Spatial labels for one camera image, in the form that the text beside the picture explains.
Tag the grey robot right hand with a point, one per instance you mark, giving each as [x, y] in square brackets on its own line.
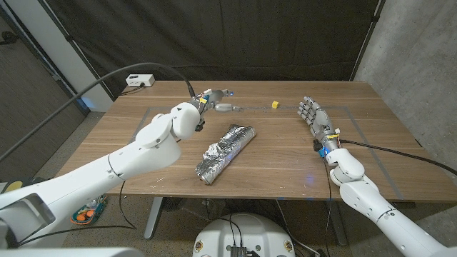
[319, 121]

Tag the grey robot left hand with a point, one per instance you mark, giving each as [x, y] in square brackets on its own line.
[214, 96]

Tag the aluminum foil roll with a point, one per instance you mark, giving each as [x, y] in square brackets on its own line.
[225, 150]

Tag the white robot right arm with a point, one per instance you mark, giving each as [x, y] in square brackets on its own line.
[367, 203]

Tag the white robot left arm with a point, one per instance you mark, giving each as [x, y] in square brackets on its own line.
[107, 167]

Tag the small yellow cube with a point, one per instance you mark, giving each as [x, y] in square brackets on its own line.
[275, 104]

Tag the black backdrop curtain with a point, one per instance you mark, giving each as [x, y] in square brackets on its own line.
[250, 35]

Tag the white power outlet box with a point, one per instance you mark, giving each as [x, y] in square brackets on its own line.
[140, 80]

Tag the white table leg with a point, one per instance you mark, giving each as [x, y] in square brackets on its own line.
[153, 217]
[337, 225]

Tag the black floor fan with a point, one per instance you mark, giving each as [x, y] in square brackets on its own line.
[174, 203]

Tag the black backdrop stand pole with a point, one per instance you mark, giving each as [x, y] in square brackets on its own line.
[68, 37]
[375, 18]

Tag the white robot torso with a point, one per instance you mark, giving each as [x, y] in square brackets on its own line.
[246, 232]

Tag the small black electronics box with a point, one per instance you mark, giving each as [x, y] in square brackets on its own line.
[238, 251]

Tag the teal tray with small items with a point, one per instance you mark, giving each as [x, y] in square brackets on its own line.
[89, 212]

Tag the yellow black foot pedal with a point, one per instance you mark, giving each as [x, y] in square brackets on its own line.
[14, 186]

